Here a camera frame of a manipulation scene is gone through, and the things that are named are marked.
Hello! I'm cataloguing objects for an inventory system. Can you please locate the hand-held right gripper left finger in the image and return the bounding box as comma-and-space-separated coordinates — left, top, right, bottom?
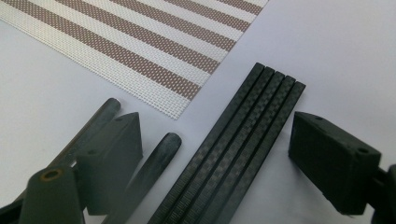
75, 111, 144, 217

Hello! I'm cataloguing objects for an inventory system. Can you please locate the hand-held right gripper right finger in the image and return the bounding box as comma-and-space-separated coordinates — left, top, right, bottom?
288, 111, 382, 217

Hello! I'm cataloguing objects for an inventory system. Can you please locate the row of black chopsticks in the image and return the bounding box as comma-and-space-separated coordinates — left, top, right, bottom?
148, 62, 306, 224

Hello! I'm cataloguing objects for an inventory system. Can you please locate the light blue table cover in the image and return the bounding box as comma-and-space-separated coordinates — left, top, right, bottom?
0, 0, 396, 224

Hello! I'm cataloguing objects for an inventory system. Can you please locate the striped placemat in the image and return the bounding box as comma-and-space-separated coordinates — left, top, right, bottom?
0, 0, 270, 120

